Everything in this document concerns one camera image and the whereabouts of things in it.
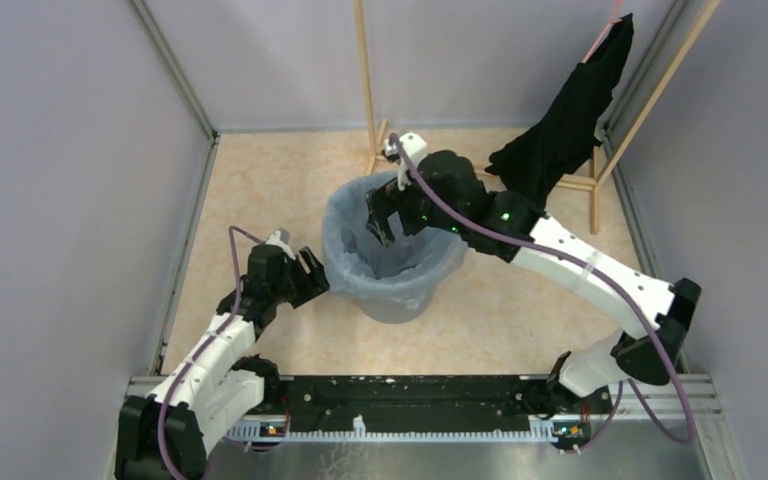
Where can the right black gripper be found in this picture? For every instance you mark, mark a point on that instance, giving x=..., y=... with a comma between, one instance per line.
x=384, y=202

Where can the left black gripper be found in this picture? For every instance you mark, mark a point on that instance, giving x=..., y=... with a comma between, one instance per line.
x=313, y=282

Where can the light blue trash bag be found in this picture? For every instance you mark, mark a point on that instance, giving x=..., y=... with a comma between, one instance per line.
x=357, y=265

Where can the grey plastic trash bin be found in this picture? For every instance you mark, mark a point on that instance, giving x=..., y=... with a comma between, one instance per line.
x=390, y=308

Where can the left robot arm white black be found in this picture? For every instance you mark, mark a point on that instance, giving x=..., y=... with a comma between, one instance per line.
x=170, y=432

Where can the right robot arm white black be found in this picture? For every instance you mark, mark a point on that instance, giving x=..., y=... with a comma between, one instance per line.
x=653, y=316

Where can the black hanging garment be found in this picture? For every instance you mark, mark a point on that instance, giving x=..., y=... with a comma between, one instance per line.
x=563, y=140

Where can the pink clothes hanger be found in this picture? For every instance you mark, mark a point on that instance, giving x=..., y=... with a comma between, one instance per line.
x=613, y=19

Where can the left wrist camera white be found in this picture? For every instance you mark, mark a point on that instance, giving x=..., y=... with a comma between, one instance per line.
x=280, y=238

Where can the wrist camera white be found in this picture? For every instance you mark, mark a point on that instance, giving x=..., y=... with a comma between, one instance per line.
x=280, y=238
x=413, y=146

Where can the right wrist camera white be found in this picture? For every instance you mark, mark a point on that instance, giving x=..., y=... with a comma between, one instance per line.
x=413, y=146

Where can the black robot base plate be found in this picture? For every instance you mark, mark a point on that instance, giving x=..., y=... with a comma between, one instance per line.
x=430, y=403

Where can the white slotted cable duct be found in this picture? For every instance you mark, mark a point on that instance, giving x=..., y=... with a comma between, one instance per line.
x=254, y=431

